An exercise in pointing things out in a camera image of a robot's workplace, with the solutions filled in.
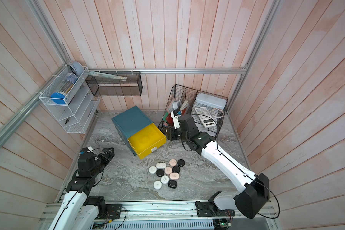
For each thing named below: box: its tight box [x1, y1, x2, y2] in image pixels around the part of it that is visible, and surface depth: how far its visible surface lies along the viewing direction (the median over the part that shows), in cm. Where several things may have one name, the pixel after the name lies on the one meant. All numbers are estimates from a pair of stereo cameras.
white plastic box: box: [195, 92, 227, 110], surface depth 97 cm
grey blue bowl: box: [72, 60, 85, 77], surface depth 86 cm
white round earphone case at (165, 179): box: [160, 175, 170, 184], surface depth 85 cm
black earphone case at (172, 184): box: [167, 179, 178, 189], surface depth 83 cm
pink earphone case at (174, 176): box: [169, 172, 180, 180], surface depth 85 cm
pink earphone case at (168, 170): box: [164, 166, 173, 175], surface depth 88 cm
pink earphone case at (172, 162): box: [169, 158, 177, 167], surface depth 92 cm
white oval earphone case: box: [156, 162, 167, 169], surface depth 90 cm
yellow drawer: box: [127, 123, 167, 160], surface depth 85 cm
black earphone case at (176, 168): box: [172, 165, 181, 173], surface depth 89 cm
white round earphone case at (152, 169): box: [148, 165, 157, 174], surface depth 88 cm
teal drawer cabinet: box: [111, 105, 154, 157], surface depth 87 cm
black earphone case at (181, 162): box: [177, 159, 186, 167], surface depth 92 cm
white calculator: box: [194, 106, 217, 128], surface depth 87 cm
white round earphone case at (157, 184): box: [153, 180, 162, 190], surface depth 82 cm
